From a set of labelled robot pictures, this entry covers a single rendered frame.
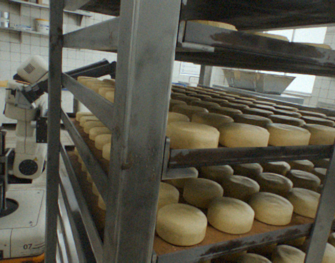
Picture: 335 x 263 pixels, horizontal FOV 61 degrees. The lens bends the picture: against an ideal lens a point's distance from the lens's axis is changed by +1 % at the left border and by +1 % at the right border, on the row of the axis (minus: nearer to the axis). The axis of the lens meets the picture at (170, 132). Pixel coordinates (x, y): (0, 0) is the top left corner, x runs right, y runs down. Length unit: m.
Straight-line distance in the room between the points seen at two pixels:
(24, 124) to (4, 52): 3.79
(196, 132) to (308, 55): 0.12
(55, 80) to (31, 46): 4.87
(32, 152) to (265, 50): 1.75
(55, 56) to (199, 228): 0.60
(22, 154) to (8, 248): 0.53
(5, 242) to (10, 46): 4.14
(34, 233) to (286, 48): 1.79
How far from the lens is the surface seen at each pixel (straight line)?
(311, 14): 0.55
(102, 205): 0.52
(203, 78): 0.93
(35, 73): 1.82
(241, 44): 0.23
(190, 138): 0.24
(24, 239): 1.93
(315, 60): 0.29
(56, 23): 0.78
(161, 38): 0.18
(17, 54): 5.64
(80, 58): 5.77
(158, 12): 0.18
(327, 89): 5.60
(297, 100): 2.13
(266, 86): 2.09
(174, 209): 0.30
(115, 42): 0.32
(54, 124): 0.80
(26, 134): 1.93
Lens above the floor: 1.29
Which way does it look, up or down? 13 degrees down
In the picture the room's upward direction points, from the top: 7 degrees clockwise
